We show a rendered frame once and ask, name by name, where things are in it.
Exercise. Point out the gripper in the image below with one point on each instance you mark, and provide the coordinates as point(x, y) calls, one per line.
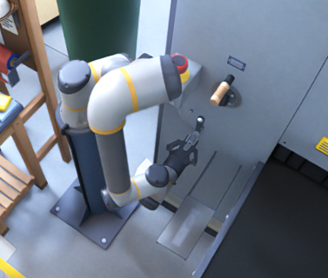
point(178, 163)

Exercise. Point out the grey scraper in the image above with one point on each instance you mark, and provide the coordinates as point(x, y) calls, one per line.
point(14, 74)

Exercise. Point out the grey sander body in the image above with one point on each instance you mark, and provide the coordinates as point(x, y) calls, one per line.
point(268, 37)

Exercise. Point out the blue name plate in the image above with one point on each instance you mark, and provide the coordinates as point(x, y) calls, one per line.
point(236, 62)

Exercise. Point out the black table clamp lever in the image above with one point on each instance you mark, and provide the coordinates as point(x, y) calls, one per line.
point(200, 123)

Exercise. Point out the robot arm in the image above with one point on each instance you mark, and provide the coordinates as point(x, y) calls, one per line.
point(110, 92)

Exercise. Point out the red mushroom stop button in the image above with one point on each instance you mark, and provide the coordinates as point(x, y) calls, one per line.
point(180, 62)

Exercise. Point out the grey control box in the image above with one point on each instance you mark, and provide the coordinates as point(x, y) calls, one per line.
point(192, 81)

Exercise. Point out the blue cloth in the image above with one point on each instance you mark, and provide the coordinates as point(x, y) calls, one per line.
point(13, 111)

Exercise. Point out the dark green cylinder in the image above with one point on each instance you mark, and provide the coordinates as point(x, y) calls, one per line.
point(98, 27)

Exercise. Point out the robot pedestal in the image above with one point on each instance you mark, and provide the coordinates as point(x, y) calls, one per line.
point(86, 162)

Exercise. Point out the white paper tag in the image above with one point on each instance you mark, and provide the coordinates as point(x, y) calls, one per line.
point(9, 24)

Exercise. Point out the black conveyor table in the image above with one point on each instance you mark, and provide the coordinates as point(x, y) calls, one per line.
point(282, 220)

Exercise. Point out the wooden workbench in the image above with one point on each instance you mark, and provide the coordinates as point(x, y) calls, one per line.
point(40, 95)

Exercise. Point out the red roll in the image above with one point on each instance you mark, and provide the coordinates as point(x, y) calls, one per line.
point(2, 57)

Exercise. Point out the grey round flange plate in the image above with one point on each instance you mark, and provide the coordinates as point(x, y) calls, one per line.
point(235, 97)

